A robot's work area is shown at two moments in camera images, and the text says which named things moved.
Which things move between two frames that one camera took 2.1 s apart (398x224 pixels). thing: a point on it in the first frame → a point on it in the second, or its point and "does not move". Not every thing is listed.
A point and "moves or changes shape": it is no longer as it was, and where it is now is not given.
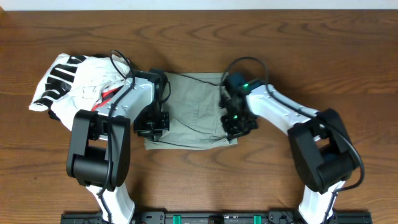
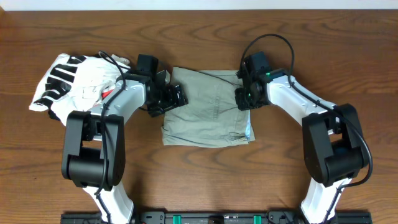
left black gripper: (153, 133) → (171, 101)
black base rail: (216, 218) does not move
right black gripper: (231, 131) → (242, 104)
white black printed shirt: (69, 83) does not move
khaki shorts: (192, 106) moves or changes shape
